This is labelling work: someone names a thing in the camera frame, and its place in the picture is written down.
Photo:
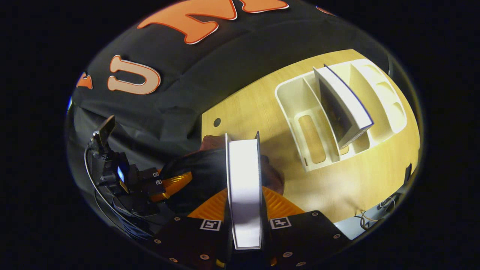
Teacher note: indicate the blue cover book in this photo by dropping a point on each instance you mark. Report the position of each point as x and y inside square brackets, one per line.
[348, 108]

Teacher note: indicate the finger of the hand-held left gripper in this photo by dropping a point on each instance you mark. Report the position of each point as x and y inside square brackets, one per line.
[174, 183]
[150, 174]

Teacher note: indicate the white bookshelf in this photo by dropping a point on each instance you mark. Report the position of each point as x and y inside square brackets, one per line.
[292, 97]

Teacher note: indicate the reddish brown schoolbag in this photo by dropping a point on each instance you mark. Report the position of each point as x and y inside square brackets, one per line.
[272, 174]

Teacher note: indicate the black backdrop cloth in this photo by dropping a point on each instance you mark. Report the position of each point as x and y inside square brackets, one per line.
[225, 63]

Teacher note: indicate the black table clamp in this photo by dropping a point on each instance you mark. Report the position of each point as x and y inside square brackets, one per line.
[408, 172]

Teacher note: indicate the white spine book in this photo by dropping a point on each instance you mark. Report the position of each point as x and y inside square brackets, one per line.
[243, 187]

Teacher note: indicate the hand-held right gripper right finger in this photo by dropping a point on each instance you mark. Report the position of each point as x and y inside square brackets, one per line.
[300, 240]

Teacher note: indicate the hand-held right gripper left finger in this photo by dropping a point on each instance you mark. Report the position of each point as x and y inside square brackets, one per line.
[187, 240]

